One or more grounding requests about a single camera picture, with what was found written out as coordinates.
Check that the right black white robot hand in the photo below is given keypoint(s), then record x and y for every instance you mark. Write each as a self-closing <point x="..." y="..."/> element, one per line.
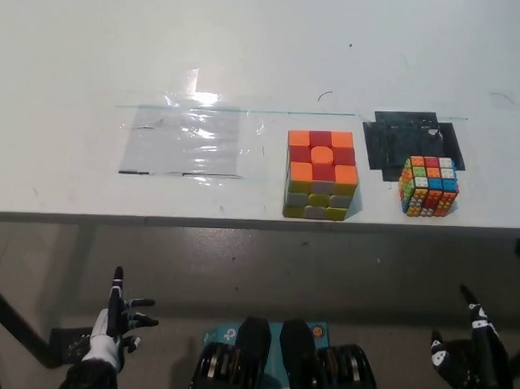
<point x="481" y="339"/>

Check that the black teal robot body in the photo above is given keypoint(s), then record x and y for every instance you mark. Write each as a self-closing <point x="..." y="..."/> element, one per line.
<point x="280" y="361"/>

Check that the clear plastic sheet over paper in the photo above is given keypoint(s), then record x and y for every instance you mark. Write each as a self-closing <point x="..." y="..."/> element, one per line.
<point x="180" y="140"/>

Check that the black slanted table leg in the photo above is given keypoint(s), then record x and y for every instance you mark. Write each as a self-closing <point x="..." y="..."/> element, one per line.
<point x="12" y="318"/>

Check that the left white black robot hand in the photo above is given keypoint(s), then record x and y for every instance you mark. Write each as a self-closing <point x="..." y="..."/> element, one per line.
<point x="103" y="338"/>

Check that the large orange red puzzle cube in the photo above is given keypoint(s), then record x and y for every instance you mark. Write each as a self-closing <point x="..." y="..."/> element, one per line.
<point x="320" y="171"/>

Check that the black table foot plate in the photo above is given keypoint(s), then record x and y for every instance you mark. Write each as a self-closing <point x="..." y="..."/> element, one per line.
<point x="69" y="343"/>

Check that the small studded multicolour puzzle cube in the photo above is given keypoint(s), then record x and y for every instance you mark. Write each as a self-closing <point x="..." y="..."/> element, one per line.
<point x="429" y="187"/>

